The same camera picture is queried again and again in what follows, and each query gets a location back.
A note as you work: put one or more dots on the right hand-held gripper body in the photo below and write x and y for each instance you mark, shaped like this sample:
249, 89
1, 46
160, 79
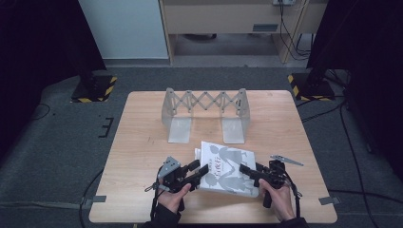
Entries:
273, 175

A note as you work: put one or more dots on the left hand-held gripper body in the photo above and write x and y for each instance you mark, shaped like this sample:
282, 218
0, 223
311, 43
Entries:
171, 175

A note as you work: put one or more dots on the white book with grey silhouettes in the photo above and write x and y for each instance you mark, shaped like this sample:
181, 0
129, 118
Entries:
228, 167

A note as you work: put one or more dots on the person's left hand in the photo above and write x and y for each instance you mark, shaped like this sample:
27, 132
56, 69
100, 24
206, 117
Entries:
172, 199

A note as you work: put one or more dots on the person's right hand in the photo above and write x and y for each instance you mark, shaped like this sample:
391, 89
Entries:
282, 202

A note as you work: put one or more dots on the expandable metal book stand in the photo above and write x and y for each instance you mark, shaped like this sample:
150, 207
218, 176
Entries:
179, 126

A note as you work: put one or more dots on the grey tape strip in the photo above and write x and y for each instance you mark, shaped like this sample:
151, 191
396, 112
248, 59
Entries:
95, 199
329, 200

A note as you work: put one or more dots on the black yellow striped stand base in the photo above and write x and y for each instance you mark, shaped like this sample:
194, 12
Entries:
312, 90
95, 90

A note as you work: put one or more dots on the light wooden desk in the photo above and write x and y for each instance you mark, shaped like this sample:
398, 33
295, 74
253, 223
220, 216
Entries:
221, 17

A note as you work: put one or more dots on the white panel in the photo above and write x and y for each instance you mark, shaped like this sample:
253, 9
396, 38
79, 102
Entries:
123, 28

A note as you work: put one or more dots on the black curtain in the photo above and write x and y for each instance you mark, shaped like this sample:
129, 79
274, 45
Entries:
374, 47
38, 47

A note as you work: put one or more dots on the white power strip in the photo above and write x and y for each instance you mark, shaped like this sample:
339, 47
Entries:
284, 2

